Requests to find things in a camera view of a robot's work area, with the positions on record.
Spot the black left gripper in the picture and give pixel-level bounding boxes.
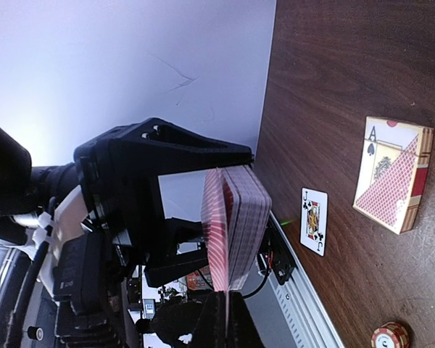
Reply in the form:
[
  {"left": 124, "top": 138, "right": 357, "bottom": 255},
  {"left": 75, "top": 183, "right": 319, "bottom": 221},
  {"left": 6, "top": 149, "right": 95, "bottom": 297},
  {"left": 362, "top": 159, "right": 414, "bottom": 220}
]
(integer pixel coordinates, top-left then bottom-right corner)
[{"left": 74, "top": 117, "right": 253, "bottom": 287}]

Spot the gold playing card box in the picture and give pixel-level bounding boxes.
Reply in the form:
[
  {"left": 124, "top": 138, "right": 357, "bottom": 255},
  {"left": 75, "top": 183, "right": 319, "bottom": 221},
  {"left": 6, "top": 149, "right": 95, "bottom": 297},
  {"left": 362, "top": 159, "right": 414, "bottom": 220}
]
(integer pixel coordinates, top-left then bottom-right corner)
[{"left": 352, "top": 117, "right": 434, "bottom": 234}]

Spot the face down card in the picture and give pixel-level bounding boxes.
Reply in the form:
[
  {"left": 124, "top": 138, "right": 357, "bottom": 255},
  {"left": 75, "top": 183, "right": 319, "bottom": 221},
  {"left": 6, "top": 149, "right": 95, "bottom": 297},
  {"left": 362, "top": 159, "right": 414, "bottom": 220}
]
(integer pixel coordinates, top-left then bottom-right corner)
[{"left": 201, "top": 168, "right": 238, "bottom": 328}]

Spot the jack of clubs card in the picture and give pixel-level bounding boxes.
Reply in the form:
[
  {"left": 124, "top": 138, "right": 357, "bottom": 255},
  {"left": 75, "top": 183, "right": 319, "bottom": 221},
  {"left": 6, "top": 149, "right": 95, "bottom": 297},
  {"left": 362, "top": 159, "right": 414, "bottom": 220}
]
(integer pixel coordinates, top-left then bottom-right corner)
[{"left": 300, "top": 188, "right": 328, "bottom": 257}]

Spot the red five chip stack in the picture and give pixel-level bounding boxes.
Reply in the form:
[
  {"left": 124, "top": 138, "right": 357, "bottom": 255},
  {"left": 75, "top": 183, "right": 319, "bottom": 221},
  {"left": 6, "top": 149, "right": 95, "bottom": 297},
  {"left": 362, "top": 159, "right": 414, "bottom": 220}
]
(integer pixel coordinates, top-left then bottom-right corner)
[{"left": 370, "top": 321, "right": 410, "bottom": 348}]

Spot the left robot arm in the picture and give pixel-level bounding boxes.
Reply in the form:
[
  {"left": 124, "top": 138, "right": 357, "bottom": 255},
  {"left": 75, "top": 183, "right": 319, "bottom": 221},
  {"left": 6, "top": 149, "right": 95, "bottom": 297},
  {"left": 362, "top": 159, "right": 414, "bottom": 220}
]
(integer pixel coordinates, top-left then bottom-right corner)
[{"left": 0, "top": 118, "right": 253, "bottom": 287}]

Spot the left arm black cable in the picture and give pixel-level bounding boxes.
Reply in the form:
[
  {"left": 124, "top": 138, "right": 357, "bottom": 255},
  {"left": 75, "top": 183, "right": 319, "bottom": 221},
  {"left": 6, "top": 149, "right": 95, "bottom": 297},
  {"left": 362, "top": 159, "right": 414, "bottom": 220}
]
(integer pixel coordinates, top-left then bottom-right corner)
[{"left": 0, "top": 195, "right": 59, "bottom": 348}]

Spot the aluminium front rail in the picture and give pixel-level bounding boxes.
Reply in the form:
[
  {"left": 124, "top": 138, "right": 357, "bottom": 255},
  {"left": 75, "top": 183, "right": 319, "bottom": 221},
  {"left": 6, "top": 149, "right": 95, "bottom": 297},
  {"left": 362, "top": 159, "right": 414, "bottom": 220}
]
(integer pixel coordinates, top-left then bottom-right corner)
[{"left": 242, "top": 215, "right": 344, "bottom": 347}]

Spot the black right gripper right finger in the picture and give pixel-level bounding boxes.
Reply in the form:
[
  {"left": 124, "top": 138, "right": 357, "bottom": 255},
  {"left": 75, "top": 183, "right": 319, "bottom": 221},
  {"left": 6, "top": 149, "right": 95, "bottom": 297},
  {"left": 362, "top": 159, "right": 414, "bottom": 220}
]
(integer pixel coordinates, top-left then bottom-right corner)
[{"left": 227, "top": 293, "right": 265, "bottom": 348}]

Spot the red backed card deck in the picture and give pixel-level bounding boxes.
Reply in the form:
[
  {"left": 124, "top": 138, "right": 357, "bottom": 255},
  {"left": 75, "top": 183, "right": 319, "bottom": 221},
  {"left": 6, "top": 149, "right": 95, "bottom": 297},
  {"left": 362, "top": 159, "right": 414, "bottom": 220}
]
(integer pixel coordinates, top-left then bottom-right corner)
[{"left": 223, "top": 166, "right": 272, "bottom": 291}]

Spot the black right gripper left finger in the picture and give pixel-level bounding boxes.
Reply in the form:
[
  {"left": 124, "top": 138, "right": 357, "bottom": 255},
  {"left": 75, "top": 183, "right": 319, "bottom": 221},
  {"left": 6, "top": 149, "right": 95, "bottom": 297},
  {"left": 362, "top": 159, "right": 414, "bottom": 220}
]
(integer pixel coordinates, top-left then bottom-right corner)
[{"left": 155, "top": 291, "right": 226, "bottom": 347}]

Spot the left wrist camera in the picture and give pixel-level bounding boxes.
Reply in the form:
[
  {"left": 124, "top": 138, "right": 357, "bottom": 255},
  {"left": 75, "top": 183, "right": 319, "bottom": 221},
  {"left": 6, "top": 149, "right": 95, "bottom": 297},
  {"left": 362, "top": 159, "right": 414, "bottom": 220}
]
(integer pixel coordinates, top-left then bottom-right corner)
[{"left": 32, "top": 188, "right": 113, "bottom": 341}]

